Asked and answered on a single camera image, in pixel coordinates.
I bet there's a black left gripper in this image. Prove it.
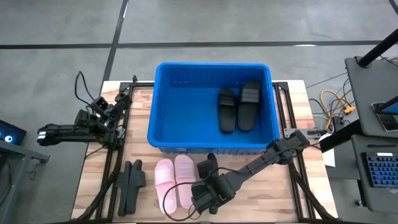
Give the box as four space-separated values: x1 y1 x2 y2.
99 92 132 128

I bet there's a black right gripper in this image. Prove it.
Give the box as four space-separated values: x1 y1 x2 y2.
205 172 239 215

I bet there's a pink rubber slide sandal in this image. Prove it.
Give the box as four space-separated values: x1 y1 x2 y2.
174 154 197 209
154 158 178 215

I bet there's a blue plastic bin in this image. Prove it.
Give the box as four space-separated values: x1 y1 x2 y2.
147 62 281 156

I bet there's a white paper sheet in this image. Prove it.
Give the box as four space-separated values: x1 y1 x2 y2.
322 148 336 168

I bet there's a black slanted bar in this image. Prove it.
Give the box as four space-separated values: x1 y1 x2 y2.
319 96 398 153

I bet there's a grey side cart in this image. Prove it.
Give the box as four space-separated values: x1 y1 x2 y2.
0 139 50 224

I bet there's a grey desk with keyboard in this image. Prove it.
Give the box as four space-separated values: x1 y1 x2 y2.
351 134 398 215

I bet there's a backlit keyboard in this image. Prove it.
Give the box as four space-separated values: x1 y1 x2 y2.
361 151 398 188

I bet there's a grey desk with pole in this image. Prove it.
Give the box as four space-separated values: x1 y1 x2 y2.
344 55 398 139

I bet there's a tablet with dark screen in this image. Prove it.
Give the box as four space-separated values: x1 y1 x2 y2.
371 101 398 132

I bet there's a black pole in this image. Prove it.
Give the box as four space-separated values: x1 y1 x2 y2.
356 27 398 68

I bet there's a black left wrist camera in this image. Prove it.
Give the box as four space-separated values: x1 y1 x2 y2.
90 96 109 113

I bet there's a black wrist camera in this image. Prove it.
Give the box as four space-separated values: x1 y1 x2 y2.
90 96 109 113
190 180 210 214

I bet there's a black aluminium frame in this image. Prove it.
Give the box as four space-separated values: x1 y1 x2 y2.
74 75 338 223

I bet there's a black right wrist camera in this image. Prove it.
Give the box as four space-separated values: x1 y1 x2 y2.
190 180 210 214

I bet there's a black left wrist camera cable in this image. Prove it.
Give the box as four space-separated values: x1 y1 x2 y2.
74 70 96 108

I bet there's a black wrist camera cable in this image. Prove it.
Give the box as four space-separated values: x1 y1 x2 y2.
74 70 96 108
162 167 249 222

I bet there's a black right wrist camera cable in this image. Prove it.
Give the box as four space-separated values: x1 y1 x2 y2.
162 167 249 222

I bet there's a dark screen with glowing ring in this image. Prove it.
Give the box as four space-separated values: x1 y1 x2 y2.
0 119 27 146

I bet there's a yellow cable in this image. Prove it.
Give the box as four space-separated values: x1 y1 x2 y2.
320 89 356 131

